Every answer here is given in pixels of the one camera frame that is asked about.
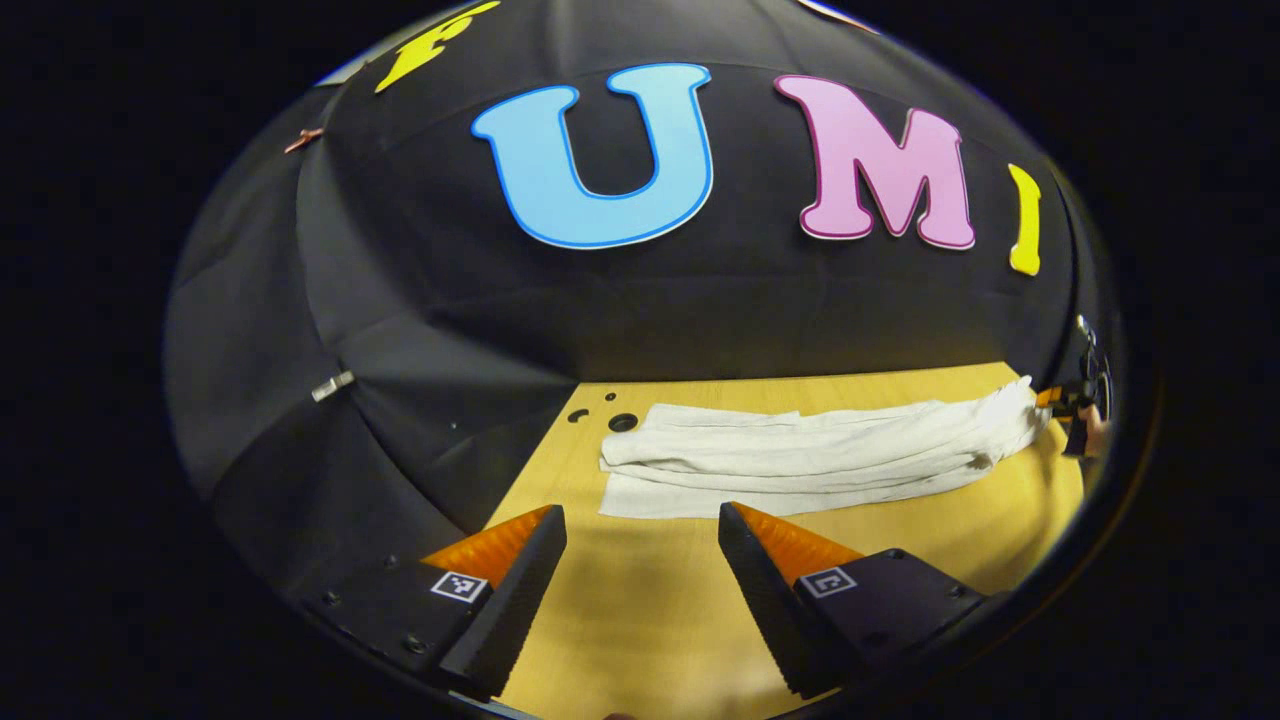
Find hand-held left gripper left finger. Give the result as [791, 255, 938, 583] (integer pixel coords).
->
[300, 505, 568, 701]

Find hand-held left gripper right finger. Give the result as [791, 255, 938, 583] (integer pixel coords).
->
[718, 502, 986, 698]

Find black backdrop cloth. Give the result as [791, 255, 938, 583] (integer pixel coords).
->
[165, 0, 1116, 611]

